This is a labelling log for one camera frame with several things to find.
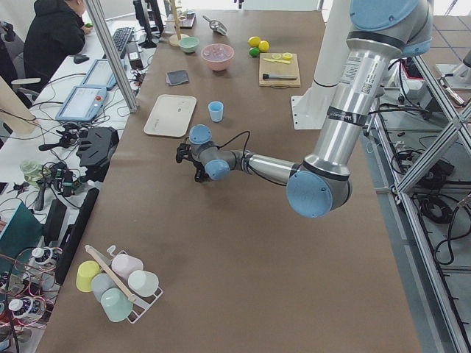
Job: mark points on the mint green plastic cup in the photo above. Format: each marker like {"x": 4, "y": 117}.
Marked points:
{"x": 116, "y": 304}

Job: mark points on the steel muddler black tip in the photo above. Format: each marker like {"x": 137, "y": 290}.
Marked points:
{"x": 279, "y": 77}

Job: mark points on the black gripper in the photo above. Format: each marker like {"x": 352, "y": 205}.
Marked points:
{"x": 199, "y": 170}

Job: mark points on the pink bowl of ice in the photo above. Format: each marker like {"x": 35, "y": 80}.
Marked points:
{"x": 218, "y": 56}

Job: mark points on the wooden cutting board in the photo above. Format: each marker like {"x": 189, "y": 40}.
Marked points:
{"x": 278, "y": 68}

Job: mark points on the black computer monitor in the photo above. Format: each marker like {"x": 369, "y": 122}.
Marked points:
{"x": 148, "y": 15}

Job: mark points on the blue teach pendant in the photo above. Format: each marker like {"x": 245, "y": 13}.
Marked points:
{"x": 82, "y": 104}
{"x": 100, "y": 74}

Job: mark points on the yellow plastic cup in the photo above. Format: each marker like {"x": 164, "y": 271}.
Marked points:
{"x": 85, "y": 274}

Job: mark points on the light blue plastic cup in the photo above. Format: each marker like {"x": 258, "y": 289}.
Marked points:
{"x": 216, "y": 111}

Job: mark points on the white plastic cup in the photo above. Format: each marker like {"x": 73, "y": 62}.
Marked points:
{"x": 144, "y": 283}

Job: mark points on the wooden cup tree stand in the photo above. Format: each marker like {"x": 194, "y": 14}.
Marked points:
{"x": 175, "y": 39}

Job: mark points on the whole yellow lemon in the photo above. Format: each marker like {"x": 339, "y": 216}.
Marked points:
{"x": 254, "y": 41}
{"x": 264, "y": 46}

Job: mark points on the grey folded cloth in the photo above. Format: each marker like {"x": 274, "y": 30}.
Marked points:
{"x": 179, "y": 77}

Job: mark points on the white wire cup rack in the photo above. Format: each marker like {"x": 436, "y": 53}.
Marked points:
{"x": 141, "y": 305}

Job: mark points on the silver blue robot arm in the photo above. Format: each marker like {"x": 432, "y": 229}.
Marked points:
{"x": 378, "y": 32}

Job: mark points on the blue teach pendant far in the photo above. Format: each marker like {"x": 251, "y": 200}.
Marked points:
{"x": 100, "y": 74}

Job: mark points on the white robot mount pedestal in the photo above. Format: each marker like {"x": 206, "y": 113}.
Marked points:
{"x": 309, "y": 111}

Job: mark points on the black keyboard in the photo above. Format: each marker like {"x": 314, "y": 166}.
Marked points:
{"x": 121, "y": 37}

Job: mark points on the pink plastic cup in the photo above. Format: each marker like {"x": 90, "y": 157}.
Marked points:
{"x": 123, "y": 265}

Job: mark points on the cream rabbit serving tray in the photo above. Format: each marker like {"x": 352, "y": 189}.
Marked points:
{"x": 170, "y": 116}

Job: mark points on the person in black jacket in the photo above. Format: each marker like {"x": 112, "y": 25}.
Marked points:
{"x": 56, "y": 32}

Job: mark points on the steel ice scoop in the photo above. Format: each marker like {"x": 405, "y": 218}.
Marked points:
{"x": 216, "y": 26}

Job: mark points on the mint green bowl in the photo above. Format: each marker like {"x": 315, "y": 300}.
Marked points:
{"x": 189, "y": 44}

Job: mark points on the green lime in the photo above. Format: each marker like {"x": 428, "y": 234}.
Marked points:
{"x": 254, "y": 52}

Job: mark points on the grey plastic cup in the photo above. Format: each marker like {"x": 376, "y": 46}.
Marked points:
{"x": 100, "y": 284}

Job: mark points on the yellow plastic knife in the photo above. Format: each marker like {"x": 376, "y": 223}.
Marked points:
{"x": 270, "y": 60}

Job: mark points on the aluminium frame post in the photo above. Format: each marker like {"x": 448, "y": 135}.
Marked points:
{"x": 96, "y": 13}

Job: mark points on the blue teach pendant near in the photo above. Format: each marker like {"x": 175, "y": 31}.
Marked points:
{"x": 82, "y": 104}

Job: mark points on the black computer mouse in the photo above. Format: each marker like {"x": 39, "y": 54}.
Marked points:
{"x": 80, "y": 58}

